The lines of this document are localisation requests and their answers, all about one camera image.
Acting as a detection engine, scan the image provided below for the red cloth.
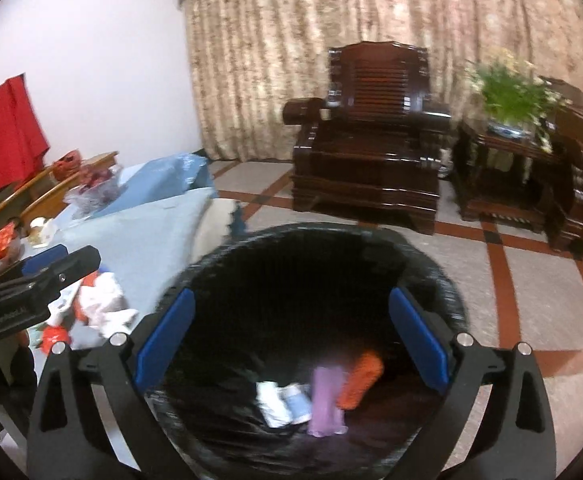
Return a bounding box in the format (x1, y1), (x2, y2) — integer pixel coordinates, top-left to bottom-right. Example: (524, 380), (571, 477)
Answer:
(0, 74), (51, 200)

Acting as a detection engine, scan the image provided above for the red basket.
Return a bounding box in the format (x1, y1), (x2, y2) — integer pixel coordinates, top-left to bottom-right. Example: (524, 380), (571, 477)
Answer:
(52, 149), (82, 181)

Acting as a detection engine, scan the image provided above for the dark wooden armchair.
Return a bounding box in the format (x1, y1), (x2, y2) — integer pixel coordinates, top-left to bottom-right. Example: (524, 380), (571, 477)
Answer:
(536, 76), (583, 266)
(282, 42), (455, 235)

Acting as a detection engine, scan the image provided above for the purple wrapper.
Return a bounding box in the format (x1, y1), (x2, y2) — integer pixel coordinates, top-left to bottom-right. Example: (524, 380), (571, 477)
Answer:
(306, 366), (348, 437)

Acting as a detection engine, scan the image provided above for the orange red wrapper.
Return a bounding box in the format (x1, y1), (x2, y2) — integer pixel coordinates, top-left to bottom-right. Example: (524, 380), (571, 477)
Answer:
(337, 351), (385, 410)

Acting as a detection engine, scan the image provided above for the small lidded jar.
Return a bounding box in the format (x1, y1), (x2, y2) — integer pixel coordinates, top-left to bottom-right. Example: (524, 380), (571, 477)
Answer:
(28, 216), (60, 247)

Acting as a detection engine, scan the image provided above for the beige patterned curtain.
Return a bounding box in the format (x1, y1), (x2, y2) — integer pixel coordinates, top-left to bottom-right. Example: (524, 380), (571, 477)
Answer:
(176, 0), (583, 163)

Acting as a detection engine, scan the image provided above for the blue plastic bag on table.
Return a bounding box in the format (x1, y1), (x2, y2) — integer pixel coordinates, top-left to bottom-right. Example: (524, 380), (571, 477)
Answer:
(96, 154), (218, 213)

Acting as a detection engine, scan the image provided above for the potted green plant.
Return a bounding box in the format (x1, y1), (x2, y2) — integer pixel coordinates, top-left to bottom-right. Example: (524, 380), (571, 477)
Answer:
(464, 49), (572, 153)

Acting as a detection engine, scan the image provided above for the clear bag of red fruit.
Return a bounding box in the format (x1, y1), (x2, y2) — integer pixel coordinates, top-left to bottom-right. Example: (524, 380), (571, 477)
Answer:
(63, 160), (122, 221)

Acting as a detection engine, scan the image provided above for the pale blue wrapper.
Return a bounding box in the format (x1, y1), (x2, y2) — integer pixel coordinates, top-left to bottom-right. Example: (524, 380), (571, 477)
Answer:
(280, 384), (313, 425)

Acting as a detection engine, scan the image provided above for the white red wrapper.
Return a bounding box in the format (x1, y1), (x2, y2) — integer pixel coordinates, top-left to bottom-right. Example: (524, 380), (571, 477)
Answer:
(74, 271), (140, 343)

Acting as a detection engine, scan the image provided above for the black lined trash bin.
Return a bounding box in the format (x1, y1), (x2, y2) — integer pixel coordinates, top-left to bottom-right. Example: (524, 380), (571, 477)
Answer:
(154, 222), (467, 480)

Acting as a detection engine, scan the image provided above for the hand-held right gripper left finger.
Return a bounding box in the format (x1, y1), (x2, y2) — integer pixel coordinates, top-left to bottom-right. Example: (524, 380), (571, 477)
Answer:
(28, 287), (196, 480)

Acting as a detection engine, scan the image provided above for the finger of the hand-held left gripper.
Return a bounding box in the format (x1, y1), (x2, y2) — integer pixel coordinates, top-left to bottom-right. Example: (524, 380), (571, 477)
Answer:
(0, 246), (101, 307)
(0, 244), (69, 288)

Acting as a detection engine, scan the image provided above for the dark wooden side table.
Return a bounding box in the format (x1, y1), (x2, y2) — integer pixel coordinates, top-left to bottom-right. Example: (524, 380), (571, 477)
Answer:
(451, 119), (567, 235)

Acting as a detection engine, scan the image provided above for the light wooden sideboard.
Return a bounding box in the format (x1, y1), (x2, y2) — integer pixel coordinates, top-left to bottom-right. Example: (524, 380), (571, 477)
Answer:
(0, 151), (121, 266)

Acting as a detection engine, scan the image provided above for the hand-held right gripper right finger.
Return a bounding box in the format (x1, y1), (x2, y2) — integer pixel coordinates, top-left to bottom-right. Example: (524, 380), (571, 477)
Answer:
(389, 287), (557, 480)

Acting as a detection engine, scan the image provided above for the beige undercloth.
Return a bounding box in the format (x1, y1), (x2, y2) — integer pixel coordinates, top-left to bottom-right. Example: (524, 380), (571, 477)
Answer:
(194, 199), (246, 261)

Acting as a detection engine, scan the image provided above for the pale blue tablecloth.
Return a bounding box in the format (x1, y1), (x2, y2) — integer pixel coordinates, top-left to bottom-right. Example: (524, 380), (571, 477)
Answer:
(0, 187), (220, 466)

